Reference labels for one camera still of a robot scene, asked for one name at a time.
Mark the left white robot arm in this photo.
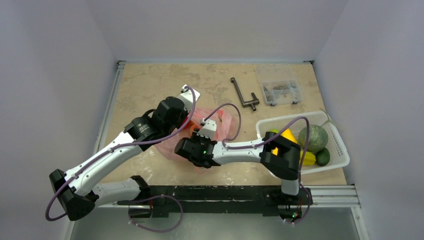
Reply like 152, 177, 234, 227
45, 91, 200, 222

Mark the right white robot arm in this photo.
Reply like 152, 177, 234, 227
174, 131, 301, 204

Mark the orange fake fruit in bag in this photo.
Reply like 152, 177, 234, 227
184, 121, 197, 132

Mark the yellow fake mango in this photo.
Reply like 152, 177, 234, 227
271, 128, 298, 155

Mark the yellow fake starfruit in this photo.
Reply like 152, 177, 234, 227
301, 151, 317, 167

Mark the green fake melon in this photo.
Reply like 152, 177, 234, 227
298, 124, 329, 153

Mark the dark green fake avocado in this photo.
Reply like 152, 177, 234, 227
315, 147, 331, 167

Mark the clear plastic screw box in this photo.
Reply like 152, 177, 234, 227
255, 64, 304, 106

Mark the white plastic basket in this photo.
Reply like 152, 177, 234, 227
255, 110, 350, 175

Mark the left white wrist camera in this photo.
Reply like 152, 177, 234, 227
176, 84, 201, 113

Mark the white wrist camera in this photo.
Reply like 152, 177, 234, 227
176, 84, 201, 113
196, 119, 217, 140

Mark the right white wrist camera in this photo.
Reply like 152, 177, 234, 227
196, 119, 217, 140

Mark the black metal base rail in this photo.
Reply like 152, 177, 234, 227
117, 185, 313, 220

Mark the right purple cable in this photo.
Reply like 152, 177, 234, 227
202, 102, 311, 226

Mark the purple cable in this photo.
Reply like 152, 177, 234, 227
44, 86, 197, 233
202, 102, 311, 226

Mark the black metal crank handle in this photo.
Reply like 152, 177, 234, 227
230, 77, 261, 112

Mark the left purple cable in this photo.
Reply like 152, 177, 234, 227
44, 86, 197, 233

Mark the aluminium frame rail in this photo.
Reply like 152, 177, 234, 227
94, 62, 359, 208

